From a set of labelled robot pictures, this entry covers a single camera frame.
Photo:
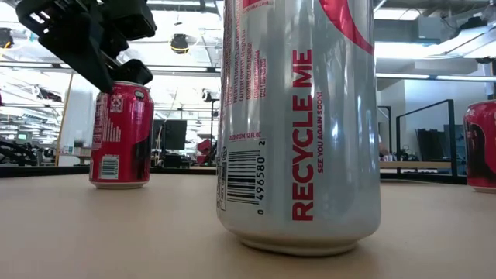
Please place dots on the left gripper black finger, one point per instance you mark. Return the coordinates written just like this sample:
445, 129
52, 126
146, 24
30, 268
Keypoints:
81, 54
133, 71

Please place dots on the red cola can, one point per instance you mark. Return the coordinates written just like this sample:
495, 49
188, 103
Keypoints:
482, 147
120, 147

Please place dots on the silver diet cola can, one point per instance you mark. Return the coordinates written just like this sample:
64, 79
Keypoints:
298, 135

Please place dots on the black background robot arm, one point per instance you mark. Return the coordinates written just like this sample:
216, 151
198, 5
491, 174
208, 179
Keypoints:
15, 153

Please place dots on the light wooden shelf board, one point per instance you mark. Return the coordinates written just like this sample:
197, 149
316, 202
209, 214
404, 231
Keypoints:
418, 164

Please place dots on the black ceiling spotlight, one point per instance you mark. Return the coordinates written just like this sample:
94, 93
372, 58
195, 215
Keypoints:
5, 38

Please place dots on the yellow slanted pole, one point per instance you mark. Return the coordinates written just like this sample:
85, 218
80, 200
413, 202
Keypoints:
64, 120

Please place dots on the white building pillar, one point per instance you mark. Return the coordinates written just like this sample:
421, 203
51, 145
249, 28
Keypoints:
77, 124

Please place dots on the black computer monitor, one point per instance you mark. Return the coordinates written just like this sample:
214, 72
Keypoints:
172, 133

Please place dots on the small green lit screen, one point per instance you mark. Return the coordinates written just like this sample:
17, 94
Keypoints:
22, 136

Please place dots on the red office chair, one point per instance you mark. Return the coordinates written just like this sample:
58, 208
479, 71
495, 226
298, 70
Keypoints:
204, 147

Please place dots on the tan work surface board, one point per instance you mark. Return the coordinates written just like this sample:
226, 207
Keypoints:
116, 232

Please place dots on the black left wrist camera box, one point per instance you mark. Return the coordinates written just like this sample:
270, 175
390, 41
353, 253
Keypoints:
131, 19

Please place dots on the black ceiling camera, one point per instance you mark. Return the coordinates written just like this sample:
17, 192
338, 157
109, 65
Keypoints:
180, 43
207, 95

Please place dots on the black aluminium table frame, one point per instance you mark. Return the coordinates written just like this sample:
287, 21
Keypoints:
38, 171

